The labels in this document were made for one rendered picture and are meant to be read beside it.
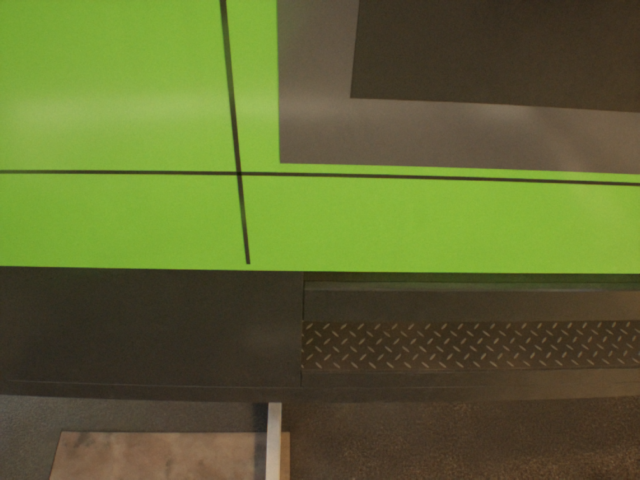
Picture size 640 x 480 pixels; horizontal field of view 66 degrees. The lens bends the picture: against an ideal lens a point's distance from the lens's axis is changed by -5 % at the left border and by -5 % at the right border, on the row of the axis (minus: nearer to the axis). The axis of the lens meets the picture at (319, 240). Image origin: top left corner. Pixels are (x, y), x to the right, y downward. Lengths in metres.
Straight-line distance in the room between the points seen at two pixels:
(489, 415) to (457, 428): 0.14
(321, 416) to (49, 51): 1.68
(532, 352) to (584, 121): 0.75
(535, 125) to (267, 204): 0.33
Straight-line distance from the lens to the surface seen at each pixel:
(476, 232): 0.73
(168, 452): 2.03
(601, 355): 1.37
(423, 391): 1.30
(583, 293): 1.03
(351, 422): 2.01
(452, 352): 1.22
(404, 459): 1.99
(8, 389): 1.47
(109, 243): 0.76
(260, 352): 1.08
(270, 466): 1.90
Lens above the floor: 1.88
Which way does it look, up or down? 50 degrees down
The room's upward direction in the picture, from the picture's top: straight up
